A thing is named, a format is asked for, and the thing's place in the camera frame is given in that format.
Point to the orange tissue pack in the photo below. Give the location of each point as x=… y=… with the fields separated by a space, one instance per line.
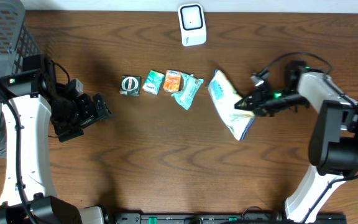
x=172 y=81

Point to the white barcode scanner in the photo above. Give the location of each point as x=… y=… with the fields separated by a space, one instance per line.
x=192 y=24

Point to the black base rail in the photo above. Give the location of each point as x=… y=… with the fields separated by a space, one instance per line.
x=136 y=218

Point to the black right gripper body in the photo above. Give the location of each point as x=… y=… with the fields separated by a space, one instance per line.
x=269 y=99

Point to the dark green round-label box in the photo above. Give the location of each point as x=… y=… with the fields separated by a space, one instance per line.
x=130 y=85

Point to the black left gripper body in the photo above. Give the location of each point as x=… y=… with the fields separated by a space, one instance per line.
x=68 y=116

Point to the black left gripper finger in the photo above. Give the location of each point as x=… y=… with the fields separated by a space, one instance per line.
x=102 y=110
x=87 y=123

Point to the teal tissue pack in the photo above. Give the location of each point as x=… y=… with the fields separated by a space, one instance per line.
x=153 y=82

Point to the yellow snack chip bag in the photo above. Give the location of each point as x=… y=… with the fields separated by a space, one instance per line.
x=224 y=97

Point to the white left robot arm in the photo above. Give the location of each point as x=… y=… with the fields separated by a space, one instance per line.
x=32 y=101

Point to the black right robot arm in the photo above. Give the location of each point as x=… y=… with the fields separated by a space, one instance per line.
x=333 y=147

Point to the mint green pack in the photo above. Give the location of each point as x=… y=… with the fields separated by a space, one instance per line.
x=186 y=95

